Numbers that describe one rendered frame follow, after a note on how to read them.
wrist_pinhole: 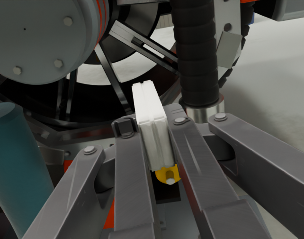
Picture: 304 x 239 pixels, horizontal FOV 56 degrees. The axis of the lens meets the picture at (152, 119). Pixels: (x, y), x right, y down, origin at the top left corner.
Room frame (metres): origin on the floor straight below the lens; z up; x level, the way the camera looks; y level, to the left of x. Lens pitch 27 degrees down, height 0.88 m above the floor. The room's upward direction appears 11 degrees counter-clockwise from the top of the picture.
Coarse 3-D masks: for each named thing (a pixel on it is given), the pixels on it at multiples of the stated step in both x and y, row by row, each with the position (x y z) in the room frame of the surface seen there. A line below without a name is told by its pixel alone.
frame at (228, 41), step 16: (224, 0) 0.50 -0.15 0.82; (224, 16) 0.45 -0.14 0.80; (240, 16) 0.45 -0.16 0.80; (224, 32) 0.45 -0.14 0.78; (240, 32) 0.45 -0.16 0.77; (224, 48) 0.45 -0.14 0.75; (240, 48) 0.45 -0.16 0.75; (224, 64) 0.45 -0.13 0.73; (176, 96) 0.46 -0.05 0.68; (32, 128) 0.52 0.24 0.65; (48, 128) 0.53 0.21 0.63; (96, 128) 0.52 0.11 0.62; (48, 144) 0.48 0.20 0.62; (64, 144) 0.48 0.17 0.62; (80, 144) 0.47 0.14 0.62; (96, 144) 0.47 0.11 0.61; (112, 144) 0.51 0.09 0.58; (48, 160) 0.47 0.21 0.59
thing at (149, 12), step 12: (120, 12) 0.72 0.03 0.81; (132, 12) 0.72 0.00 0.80; (144, 12) 0.72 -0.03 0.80; (156, 12) 0.72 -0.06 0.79; (132, 24) 0.72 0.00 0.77; (144, 24) 0.72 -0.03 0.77; (108, 36) 0.73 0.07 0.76; (108, 48) 0.73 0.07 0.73; (120, 48) 0.72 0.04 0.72; (96, 60) 0.73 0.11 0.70
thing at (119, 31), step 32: (128, 0) 0.57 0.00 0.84; (160, 0) 0.56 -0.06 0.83; (128, 32) 0.57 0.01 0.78; (160, 64) 0.57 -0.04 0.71; (0, 96) 0.57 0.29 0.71; (32, 96) 0.62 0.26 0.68; (64, 96) 0.68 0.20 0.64; (96, 96) 0.70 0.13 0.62; (128, 96) 0.66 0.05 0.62; (160, 96) 0.55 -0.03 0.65
